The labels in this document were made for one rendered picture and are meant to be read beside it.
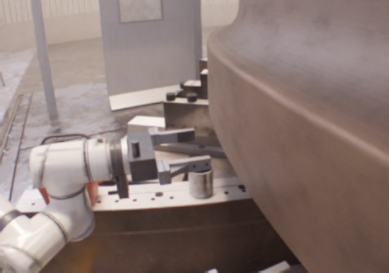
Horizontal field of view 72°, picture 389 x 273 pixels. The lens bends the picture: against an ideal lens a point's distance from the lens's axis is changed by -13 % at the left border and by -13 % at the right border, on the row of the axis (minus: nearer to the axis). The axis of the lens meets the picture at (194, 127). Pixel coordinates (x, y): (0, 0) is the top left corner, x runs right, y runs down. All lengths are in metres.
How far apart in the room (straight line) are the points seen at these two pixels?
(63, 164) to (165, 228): 0.52
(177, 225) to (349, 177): 0.72
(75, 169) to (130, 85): 3.51
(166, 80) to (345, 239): 3.91
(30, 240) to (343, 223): 0.52
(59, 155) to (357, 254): 0.53
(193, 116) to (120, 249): 1.06
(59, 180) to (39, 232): 0.11
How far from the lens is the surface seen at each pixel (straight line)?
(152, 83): 4.16
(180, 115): 1.93
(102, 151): 0.60
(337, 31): 0.60
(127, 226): 1.03
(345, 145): 0.40
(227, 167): 1.89
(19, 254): 0.60
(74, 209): 0.66
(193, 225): 1.03
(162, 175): 0.55
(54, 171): 0.62
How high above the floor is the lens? 1.28
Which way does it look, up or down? 23 degrees down
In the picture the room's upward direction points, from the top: 2 degrees counter-clockwise
